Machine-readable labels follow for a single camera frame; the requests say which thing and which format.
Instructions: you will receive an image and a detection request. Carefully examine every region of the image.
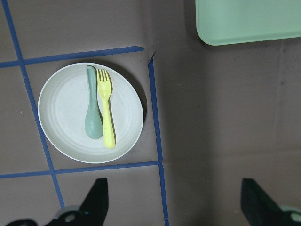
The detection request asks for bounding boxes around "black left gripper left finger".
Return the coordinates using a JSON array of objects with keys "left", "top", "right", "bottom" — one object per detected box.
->
[{"left": 49, "top": 178, "right": 108, "bottom": 226}]

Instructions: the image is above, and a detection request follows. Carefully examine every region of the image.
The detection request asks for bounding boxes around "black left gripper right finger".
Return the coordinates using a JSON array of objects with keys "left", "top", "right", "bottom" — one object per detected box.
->
[{"left": 240, "top": 178, "right": 301, "bottom": 226}]

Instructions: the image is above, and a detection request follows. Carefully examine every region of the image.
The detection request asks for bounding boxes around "white round plate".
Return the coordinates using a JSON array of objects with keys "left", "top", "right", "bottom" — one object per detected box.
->
[{"left": 38, "top": 63, "right": 144, "bottom": 164}]

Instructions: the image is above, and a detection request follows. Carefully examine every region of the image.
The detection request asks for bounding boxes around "yellow plastic fork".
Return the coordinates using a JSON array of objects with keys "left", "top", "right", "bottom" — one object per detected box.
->
[{"left": 96, "top": 69, "right": 116, "bottom": 148}]

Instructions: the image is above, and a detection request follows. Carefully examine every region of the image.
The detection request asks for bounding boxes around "green plastic spoon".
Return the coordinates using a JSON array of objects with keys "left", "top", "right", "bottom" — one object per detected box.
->
[{"left": 85, "top": 65, "right": 103, "bottom": 139}]

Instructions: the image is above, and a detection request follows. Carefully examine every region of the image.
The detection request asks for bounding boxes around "light green tray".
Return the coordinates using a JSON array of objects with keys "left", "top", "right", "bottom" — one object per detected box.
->
[{"left": 195, "top": 0, "right": 301, "bottom": 46}]

